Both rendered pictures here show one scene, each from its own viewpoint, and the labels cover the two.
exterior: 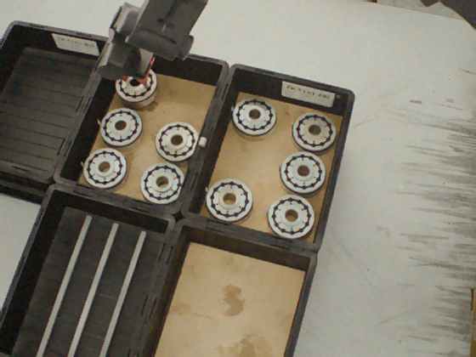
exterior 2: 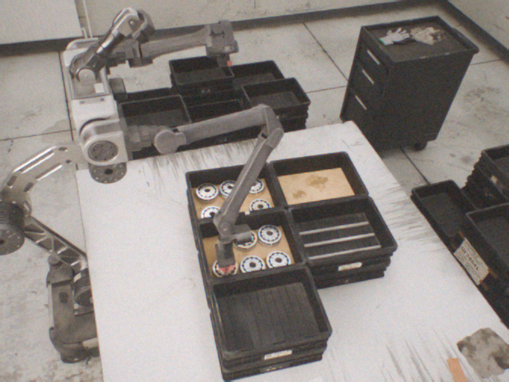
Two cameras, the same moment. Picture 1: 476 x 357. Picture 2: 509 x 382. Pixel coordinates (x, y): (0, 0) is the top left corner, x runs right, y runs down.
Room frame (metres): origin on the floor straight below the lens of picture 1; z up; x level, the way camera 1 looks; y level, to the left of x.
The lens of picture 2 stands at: (1.36, 1.22, 2.54)
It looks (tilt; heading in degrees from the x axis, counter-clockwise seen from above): 47 degrees down; 236
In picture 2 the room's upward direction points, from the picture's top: 5 degrees clockwise
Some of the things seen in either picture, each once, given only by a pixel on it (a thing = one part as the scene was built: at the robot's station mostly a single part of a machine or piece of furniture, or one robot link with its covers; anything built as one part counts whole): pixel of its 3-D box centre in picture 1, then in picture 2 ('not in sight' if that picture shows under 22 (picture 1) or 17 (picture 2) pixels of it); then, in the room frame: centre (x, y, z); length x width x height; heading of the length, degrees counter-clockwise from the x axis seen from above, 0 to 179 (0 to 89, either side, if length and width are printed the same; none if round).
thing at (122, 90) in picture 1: (136, 83); (225, 267); (0.81, 0.25, 0.88); 0.10 x 0.10 x 0.01
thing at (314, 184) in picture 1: (303, 172); (230, 188); (0.58, -0.14, 0.86); 0.10 x 0.10 x 0.01
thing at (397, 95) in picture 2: not in sight; (398, 94); (-1.14, -0.73, 0.45); 0.60 x 0.45 x 0.90; 169
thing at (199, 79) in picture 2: not in sight; (201, 95); (0.09, -1.44, 0.37); 0.40 x 0.30 x 0.45; 169
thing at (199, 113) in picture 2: not in sight; (217, 136); (0.17, -1.05, 0.31); 0.40 x 0.30 x 0.34; 169
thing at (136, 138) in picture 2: not in sight; (136, 137); (1.02, 0.00, 1.45); 0.09 x 0.08 x 0.12; 79
